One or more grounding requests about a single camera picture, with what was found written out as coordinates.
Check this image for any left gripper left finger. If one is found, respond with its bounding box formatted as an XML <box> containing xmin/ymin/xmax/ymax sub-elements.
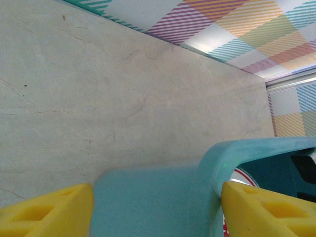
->
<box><xmin>0</xmin><ymin>182</ymin><xmax>94</xmax><ymax>237</ymax></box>

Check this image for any aluminium frame post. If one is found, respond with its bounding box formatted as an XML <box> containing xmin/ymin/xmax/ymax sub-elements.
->
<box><xmin>265</xmin><ymin>74</ymin><xmax>316</xmax><ymax>90</ymax></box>

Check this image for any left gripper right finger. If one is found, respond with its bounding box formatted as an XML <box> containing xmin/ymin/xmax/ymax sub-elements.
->
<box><xmin>221</xmin><ymin>181</ymin><xmax>316</xmax><ymax>237</ymax></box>

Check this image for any teal plastic bin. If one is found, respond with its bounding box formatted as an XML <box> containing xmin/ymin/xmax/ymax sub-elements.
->
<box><xmin>90</xmin><ymin>137</ymin><xmax>316</xmax><ymax>237</ymax></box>

